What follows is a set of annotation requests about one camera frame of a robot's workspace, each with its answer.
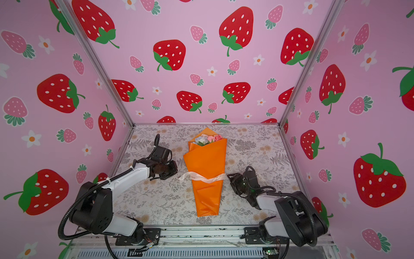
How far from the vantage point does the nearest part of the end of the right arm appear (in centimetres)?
69

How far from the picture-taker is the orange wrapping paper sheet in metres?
0.82

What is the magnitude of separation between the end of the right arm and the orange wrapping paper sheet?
11cm
